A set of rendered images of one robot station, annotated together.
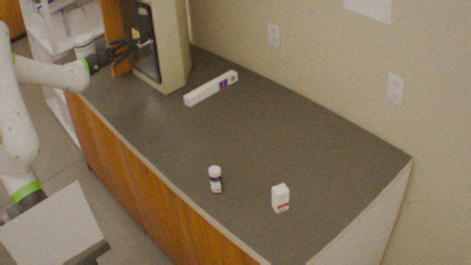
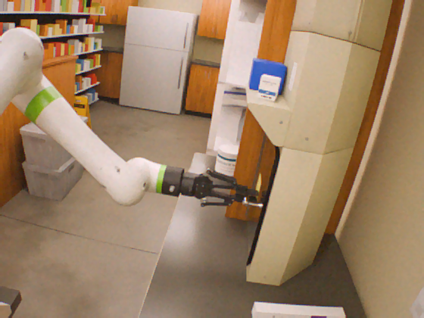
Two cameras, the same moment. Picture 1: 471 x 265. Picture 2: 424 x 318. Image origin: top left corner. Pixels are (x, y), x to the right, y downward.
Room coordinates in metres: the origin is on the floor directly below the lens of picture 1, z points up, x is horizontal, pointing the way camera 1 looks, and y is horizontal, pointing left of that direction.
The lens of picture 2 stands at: (0.86, -0.08, 1.69)
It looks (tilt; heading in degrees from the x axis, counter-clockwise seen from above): 23 degrees down; 39
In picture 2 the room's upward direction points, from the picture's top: 10 degrees clockwise
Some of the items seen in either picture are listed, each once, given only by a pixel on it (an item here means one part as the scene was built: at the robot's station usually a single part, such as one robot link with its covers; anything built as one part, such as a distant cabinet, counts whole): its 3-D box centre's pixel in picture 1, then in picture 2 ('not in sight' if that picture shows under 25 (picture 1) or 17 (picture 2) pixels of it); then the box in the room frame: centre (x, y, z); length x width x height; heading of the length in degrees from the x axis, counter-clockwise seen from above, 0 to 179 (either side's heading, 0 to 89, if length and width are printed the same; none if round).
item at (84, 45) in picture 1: (85, 48); (229, 161); (2.16, 0.85, 1.02); 0.13 x 0.13 x 0.15
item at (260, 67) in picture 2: not in sight; (266, 75); (1.76, 0.49, 1.56); 0.10 x 0.10 x 0.09; 38
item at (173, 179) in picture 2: (91, 64); (173, 182); (1.52, 0.58, 1.20); 0.12 x 0.06 x 0.09; 38
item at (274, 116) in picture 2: not in sight; (262, 110); (1.70, 0.44, 1.46); 0.32 x 0.11 x 0.10; 38
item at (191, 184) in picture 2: (105, 57); (197, 185); (1.56, 0.53, 1.20); 0.09 x 0.07 x 0.08; 128
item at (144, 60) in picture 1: (139, 39); (259, 191); (1.73, 0.40, 1.19); 0.30 x 0.01 x 0.40; 37
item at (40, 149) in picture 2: not in sight; (55, 138); (2.01, 2.73, 0.49); 0.60 x 0.42 x 0.33; 38
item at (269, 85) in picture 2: not in sight; (269, 87); (1.66, 0.40, 1.54); 0.05 x 0.05 x 0.06; 26
